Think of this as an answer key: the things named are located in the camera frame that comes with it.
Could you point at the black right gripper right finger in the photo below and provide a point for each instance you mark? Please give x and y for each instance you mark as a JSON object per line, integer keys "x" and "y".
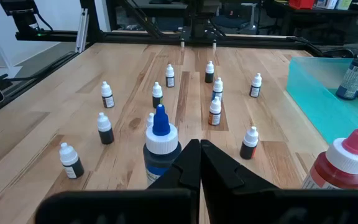
{"x": 228, "y": 193}

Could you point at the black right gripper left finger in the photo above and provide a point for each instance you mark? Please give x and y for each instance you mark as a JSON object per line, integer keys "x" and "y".
{"x": 179, "y": 186}

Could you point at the large blue coloring bottle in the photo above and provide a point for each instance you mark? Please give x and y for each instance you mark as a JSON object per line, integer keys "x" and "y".
{"x": 162, "y": 146}

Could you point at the small dark dropper bottle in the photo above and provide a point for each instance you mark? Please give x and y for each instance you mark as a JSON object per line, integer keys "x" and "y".
{"x": 108, "y": 100}
{"x": 248, "y": 151}
{"x": 72, "y": 169}
{"x": 209, "y": 77}
{"x": 149, "y": 119}
{"x": 106, "y": 135}
{"x": 170, "y": 81}
{"x": 255, "y": 91}

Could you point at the small red-orange dropper bottle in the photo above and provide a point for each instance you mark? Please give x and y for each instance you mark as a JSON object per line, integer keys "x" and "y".
{"x": 214, "y": 118}

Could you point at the small green dropper bottle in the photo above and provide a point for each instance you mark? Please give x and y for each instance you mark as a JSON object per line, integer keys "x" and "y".
{"x": 157, "y": 101}

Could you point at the small blue dropper bottle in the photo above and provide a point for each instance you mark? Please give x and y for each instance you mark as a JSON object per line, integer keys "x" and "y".
{"x": 217, "y": 90}

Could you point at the large red coloring bottle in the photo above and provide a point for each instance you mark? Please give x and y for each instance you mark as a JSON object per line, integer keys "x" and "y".
{"x": 337, "y": 171}

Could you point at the large purple-tipped coloring bottle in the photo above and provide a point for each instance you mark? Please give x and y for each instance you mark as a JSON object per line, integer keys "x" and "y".
{"x": 353, "y": 79}

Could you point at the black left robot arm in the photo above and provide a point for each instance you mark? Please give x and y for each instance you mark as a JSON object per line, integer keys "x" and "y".
{"x": 205, "y": 21}

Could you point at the teal translucent plastic bin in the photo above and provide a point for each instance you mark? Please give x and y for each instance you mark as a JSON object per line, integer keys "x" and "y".
{"x": 315, "y": 105}

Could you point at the red box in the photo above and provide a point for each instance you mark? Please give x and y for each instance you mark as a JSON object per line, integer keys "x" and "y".
{"x": 301, "y": 3}

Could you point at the black shelf table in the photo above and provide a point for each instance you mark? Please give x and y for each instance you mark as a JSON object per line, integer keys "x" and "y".
{"x": 337, "y": 18}

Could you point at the white box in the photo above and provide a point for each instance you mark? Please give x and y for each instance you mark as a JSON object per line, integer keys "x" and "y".
{"x": 326, "y": 3}

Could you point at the pale green box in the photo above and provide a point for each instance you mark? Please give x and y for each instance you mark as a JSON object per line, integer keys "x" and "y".
{"x": 343, "y": 3}

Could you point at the black equipment box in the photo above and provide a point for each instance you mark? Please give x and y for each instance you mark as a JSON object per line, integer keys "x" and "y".
{"x": 23, "y": 18}

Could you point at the silver metal bracket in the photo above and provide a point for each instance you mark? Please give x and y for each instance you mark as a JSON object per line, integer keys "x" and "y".
{"x": 82, "y": 31}

